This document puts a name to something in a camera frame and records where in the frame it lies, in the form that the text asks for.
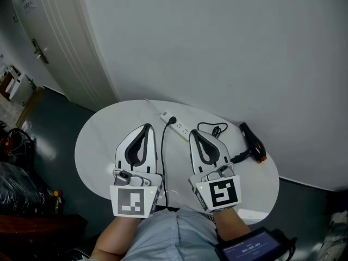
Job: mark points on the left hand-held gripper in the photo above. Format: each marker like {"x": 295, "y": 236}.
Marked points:
{"x": 130, "y": 201}

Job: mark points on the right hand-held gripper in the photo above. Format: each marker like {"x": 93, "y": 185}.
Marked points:
{"x": 221, "y": 193}

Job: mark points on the white power strip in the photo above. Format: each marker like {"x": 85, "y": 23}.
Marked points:
{"x": 182, "y": 128}

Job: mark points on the person's right forearm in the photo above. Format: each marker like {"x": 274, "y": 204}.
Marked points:
{"x": 232, "y": 224}

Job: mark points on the person's left forearm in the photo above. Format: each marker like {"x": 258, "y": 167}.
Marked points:
{"x": 114, "y": 238}

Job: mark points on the black hair dryer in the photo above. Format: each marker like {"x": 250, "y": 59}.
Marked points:
{"x": 254, "y": 143}

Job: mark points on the person's light blue shirt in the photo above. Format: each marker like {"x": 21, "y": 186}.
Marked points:
{"x": 171, "y": 235}

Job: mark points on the black wrist-worn screen device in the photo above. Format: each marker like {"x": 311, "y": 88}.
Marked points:
{"x": 248, "y": 247}

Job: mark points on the brown wooden furniture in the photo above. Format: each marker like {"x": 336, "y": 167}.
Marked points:
{"x": 40, "y": 223}

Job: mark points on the plastic-wrapped dark bundle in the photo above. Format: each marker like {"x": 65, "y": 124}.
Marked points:
{"x": 19, "y": 186}

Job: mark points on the white cabinet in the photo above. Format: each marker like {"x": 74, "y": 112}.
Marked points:
{"x": 23, "y": 90}

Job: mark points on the white door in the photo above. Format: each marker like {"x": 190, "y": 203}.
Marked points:
{"x": 62, "y": 42}

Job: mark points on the cardboard box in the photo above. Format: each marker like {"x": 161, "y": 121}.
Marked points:
{"x": 6, "y": 83}

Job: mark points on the paper notice sheet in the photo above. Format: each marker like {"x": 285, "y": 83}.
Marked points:
{"x": 28, "y": 1}

